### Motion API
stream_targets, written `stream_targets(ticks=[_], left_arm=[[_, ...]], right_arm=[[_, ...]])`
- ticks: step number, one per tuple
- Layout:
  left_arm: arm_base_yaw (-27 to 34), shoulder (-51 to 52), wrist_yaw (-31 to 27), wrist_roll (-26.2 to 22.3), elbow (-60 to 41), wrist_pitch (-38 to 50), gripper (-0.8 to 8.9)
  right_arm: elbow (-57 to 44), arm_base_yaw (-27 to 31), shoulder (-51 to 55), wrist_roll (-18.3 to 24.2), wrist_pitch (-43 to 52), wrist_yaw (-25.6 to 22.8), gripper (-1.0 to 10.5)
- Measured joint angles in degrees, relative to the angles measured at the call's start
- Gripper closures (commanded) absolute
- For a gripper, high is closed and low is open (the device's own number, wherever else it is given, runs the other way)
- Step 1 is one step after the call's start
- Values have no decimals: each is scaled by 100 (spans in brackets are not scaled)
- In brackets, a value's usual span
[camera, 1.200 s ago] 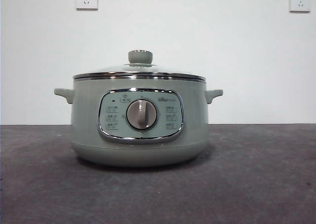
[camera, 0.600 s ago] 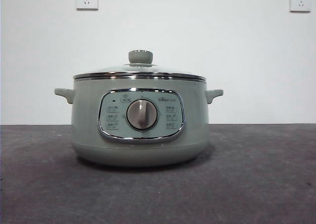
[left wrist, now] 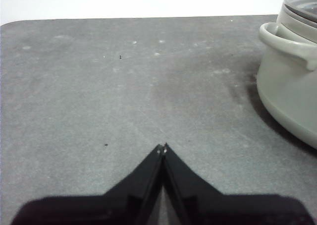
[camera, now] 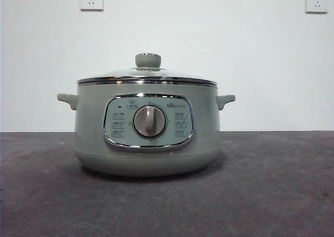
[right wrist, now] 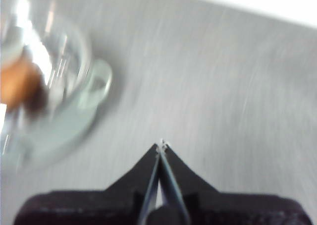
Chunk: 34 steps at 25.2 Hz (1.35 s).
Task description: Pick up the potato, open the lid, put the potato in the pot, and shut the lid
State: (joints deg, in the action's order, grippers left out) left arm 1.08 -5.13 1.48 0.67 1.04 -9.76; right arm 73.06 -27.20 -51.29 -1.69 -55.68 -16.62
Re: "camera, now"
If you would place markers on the glass lid with green knob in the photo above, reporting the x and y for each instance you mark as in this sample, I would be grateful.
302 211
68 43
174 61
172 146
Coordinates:
148 60

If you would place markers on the pale green electric pot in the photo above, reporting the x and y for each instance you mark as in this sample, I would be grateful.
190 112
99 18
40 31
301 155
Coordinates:
91 132

